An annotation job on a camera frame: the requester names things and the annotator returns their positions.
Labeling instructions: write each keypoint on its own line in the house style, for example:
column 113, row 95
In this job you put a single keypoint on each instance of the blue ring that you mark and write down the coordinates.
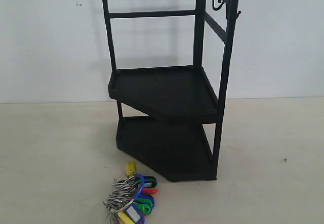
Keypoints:
column 139, row 189

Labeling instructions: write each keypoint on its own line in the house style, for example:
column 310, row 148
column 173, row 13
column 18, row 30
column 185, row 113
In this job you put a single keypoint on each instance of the black two-tier corner rack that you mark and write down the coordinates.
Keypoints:
column 170, row 118

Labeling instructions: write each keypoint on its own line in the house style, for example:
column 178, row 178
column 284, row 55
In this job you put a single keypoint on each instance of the bunch of colourful key tags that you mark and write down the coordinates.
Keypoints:
column 121, row 193

